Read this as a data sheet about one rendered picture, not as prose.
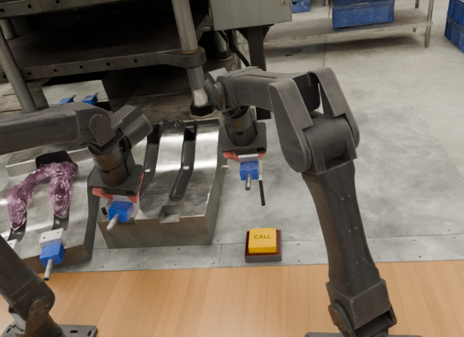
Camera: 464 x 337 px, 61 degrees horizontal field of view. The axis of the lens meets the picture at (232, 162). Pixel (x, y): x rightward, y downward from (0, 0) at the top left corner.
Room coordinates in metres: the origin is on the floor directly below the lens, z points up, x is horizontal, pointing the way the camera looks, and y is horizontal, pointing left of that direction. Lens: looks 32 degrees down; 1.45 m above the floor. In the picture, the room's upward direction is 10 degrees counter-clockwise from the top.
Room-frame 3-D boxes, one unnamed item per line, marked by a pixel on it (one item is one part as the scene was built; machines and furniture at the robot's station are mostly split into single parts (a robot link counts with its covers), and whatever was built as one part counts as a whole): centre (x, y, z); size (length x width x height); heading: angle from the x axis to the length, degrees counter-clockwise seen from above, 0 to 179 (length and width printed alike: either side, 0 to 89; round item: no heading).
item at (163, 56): (1.95, 0.56, 0.96); 1.29 x 0.83 x 0.18; 79
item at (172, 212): (0.74, 0.16, 0.87); 0.05 x 0.05 x 0.04; 79
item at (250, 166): (0.78, -0.04, 0.93); 0.13 x 0.05 x 0.05; 169
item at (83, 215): (0.95, 0.53, 0.86); 0.50 x 0.26 x 0.11; 6
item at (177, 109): (1.95, 0.58, 0.76); 1.30 x 0.84 x 0.07; 79
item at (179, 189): (0.96, 0.18, 0.92); 0.35 x 0.16 x 0.09; 169
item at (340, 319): (0.38, -0.16, 0.90); 0.09 x 0.06 x 0.06; 110
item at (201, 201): (0.97, 0.16, 0.87); 0.50 x 0.26 x 0.14; 169
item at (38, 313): (0.52, 0.42, 0.90); 0.09 x 0.06 x 0.06; 43
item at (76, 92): (1.86, 0.55, 0.87); 0.50 x 0.27 x 0.17; 169
